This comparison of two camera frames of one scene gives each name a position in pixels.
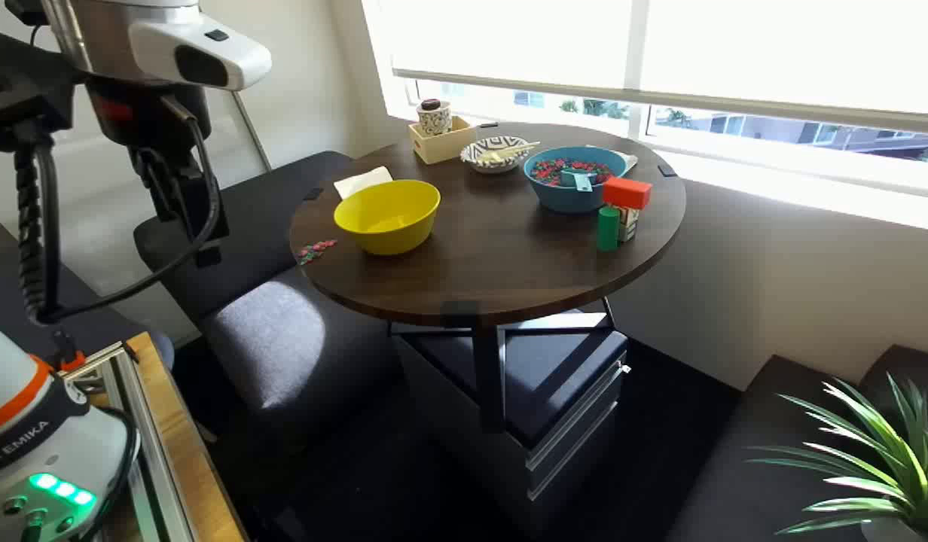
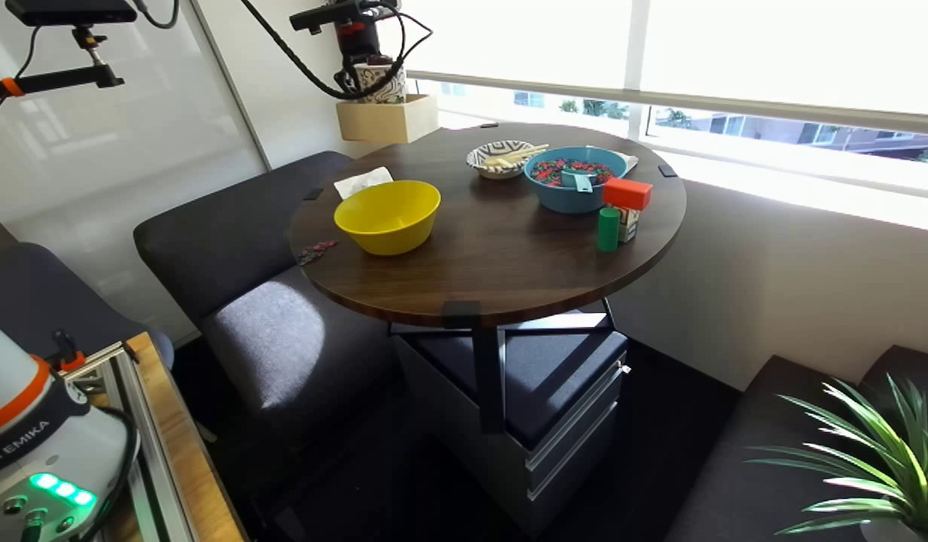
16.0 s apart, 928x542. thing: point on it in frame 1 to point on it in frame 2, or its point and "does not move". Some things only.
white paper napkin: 361,179 does not move
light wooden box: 441,148 to 385,123
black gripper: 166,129 to 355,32
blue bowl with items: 567,179 does not move
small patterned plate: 497,154 does not move
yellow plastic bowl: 390,219 does not move
